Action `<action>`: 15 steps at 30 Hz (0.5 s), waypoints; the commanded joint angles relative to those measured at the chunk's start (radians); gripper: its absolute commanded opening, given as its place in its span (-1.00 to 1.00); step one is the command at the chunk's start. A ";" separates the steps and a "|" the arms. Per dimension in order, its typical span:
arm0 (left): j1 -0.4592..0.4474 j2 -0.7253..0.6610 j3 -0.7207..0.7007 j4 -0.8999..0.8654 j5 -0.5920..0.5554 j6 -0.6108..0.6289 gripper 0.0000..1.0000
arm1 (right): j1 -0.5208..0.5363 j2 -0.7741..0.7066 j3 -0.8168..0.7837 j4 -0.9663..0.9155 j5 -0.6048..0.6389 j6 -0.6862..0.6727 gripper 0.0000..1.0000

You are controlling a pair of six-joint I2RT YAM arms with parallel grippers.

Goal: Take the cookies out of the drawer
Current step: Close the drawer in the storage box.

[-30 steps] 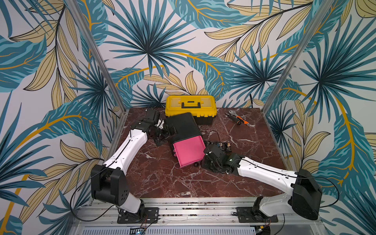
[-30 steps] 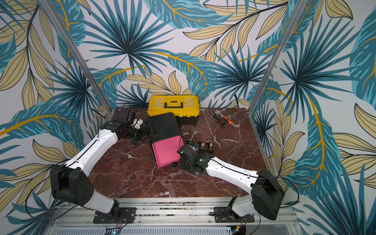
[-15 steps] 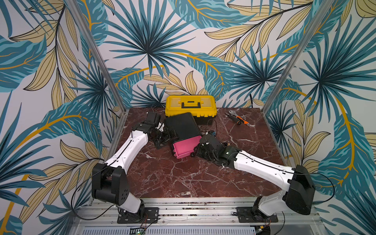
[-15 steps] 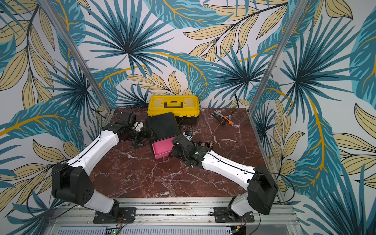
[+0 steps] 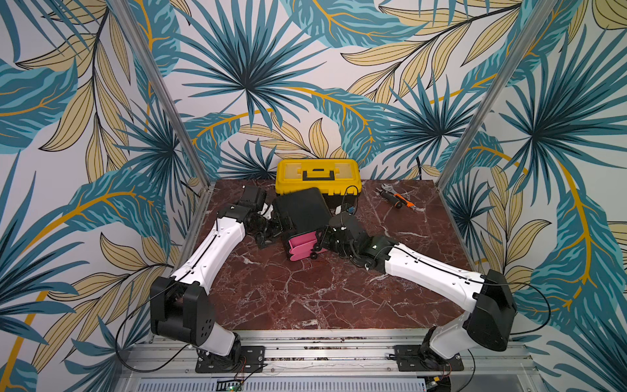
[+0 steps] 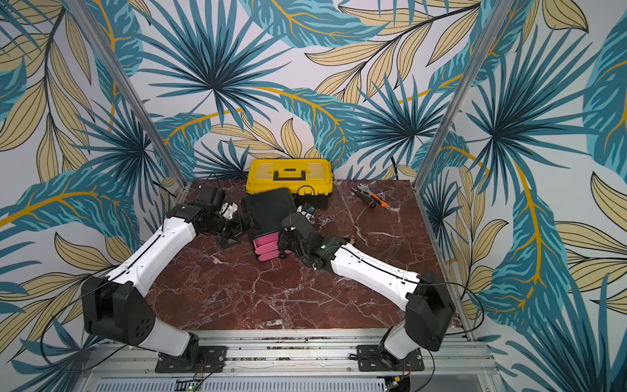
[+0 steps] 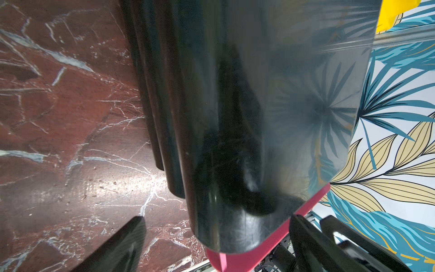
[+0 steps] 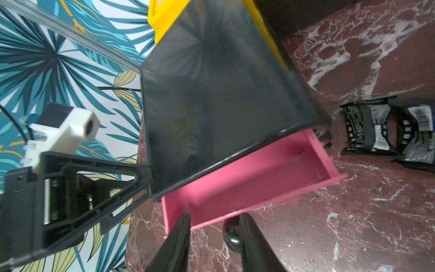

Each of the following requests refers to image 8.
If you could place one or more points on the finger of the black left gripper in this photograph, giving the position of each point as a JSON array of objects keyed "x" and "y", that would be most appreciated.
[{"x": 108, "y": 195}]

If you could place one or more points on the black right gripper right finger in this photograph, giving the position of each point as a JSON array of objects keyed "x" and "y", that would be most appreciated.
[{"x": 256, "y": 253}]

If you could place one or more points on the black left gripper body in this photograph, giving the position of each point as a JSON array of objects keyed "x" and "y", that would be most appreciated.
[{"x": 49, "y": 211}]

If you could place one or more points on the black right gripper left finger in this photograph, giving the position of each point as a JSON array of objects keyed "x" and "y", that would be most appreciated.
[{"x": 173, "y": 255}]

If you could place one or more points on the black drawer cabinet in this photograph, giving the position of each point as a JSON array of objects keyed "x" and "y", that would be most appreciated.
[{"x": 214, "y": 90}]

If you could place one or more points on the black cookie packet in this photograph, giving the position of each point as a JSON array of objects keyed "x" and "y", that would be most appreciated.
[
  {"x": 366, "y": 127},
  {"x": 415, "y": 137}
]

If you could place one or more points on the black drawer knob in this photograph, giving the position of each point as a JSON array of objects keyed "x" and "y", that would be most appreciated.
[{"x": 231, "y": 234}]

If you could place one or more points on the yellow black toolbox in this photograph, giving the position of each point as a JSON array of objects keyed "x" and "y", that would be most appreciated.
[{"x": 162, "y": 15}]

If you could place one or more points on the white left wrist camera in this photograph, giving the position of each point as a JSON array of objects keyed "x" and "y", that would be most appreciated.
[{"x": 63, "y": 128}]

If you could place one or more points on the aluminium left corner post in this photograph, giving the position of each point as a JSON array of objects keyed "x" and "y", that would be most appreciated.
[{"x": 35, "y": 13}]

